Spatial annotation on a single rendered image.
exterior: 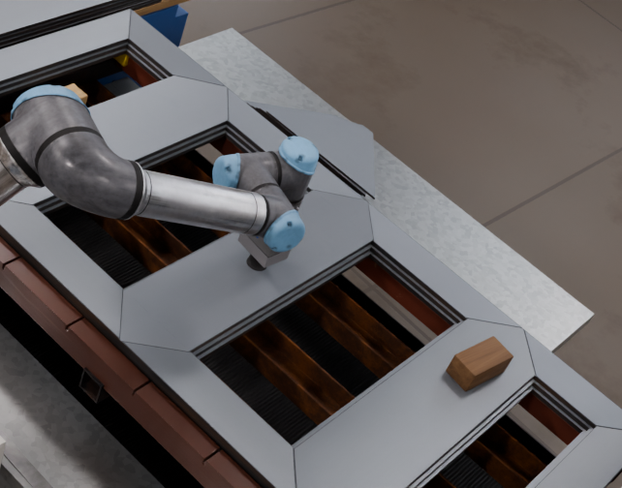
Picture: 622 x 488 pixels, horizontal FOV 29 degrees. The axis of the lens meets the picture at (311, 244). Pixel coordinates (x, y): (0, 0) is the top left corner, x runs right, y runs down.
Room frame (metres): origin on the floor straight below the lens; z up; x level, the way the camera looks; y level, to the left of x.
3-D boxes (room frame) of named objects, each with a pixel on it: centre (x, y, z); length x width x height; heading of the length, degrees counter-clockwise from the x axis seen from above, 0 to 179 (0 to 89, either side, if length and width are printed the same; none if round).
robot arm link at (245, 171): (1.73, 0.15, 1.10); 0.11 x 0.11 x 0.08; 42
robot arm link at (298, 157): (1.81, 0.09, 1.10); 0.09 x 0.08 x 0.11; 132
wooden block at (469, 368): (1.77, -0.40, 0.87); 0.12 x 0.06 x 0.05; 145
